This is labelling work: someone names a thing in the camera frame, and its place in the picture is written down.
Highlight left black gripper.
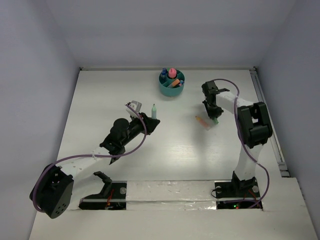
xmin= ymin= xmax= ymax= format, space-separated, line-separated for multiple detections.
xmin=121 ymin=112 xmax=159 ymax=146

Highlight green tip clear highlighter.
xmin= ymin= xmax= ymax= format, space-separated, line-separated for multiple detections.
xmin=151 ymin=104 xmax=157 ymax=120

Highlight orange tip clear highlighter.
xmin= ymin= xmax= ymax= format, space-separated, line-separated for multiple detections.
xmin=167 ymin=79 xmax=180 ymax=89

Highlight orange tip pink highlighter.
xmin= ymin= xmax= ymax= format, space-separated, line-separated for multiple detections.
xmin=195 ymin=115 xmax=213 ymax=131

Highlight blue cap white pen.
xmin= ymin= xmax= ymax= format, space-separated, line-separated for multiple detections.
xmin=160 ymin=67 xmax=167 ymax=82

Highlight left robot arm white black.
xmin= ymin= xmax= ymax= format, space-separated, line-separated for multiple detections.
xmin=29 ymin=112 xmax=161 ymax=219

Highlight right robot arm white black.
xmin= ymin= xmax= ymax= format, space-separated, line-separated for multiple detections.
xmin=201 ymin=78 xmax=273 ymax=198

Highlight teal round organizer container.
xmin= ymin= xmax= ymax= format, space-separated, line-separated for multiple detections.
xmin=158 ymin=67 xmax=185 ymax=97

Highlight pink topped centre tube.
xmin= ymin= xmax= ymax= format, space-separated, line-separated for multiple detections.
xmin=167 ymin=68 xmax=177 ymax=79

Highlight foil covered front board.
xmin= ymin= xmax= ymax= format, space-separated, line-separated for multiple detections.
xmin=125 ymin=180 xmax=217 ymax=211

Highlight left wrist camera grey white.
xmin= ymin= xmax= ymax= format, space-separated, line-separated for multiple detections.
xmin=126 ymin=100 xmax=142 ymax=118

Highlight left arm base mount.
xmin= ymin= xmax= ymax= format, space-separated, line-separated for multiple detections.
xmin=78 ymin=171 xmax=127 ymax=210

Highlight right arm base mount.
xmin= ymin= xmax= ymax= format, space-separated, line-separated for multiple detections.
xmin=210 ymin=181 xmax=263 ymax=210

